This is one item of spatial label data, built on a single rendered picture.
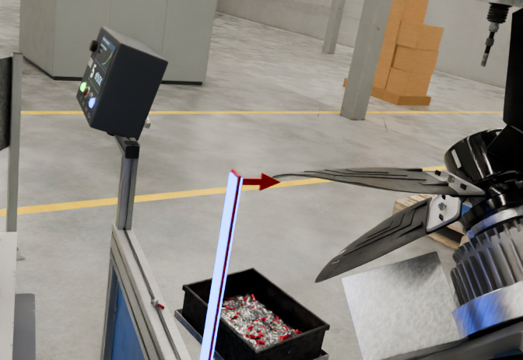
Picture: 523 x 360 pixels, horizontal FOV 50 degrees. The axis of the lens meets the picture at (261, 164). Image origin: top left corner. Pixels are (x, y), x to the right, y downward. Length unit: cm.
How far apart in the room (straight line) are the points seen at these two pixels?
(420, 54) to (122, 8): 450
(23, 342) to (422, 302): 55
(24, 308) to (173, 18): 646
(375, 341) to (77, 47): 614
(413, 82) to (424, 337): 827
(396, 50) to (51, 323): 755
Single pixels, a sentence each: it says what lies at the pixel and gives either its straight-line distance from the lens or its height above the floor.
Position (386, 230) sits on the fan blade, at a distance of 105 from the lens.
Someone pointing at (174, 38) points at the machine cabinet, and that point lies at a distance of 724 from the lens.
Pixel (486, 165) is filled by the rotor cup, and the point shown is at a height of 122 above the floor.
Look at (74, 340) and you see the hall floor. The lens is 239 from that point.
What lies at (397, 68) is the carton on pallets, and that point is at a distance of 911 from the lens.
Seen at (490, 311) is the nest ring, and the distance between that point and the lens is 80.
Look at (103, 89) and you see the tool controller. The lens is 122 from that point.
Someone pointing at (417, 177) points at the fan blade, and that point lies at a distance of 84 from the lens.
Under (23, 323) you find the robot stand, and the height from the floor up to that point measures 93.
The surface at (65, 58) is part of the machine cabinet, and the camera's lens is 676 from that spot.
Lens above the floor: 142
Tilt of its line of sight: 18 degrees down
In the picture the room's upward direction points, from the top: 10 degrees clockwise
